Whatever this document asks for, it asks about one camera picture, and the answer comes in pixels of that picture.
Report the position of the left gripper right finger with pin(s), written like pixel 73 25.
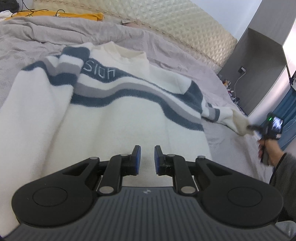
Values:
pixel 176 167

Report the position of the grey wardrobe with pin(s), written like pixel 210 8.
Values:
pixel 259 53

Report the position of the clutter of small bottles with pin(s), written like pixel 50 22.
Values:
pixel 232 92

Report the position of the person right hand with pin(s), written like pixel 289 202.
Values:
pixel 273 150

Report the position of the grey sleeve forearm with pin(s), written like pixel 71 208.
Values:
pixel 283 179

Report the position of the cream quilted headboard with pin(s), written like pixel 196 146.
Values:
pixel 182 23

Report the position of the yellow pillow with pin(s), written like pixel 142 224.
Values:
pixel 5 15

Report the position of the pink pillow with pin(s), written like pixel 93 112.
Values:
pixel 132 25

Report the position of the grey bed duvet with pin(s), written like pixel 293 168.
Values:
pixel 24 40

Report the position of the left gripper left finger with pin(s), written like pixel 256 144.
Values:
pixel 113 171

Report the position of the white striped fleece sweater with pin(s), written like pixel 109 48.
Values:
pixel 100 101

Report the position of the blue curtain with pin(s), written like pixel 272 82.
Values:
pixel 286 111

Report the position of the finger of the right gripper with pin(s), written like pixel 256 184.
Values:
pixel 253 128

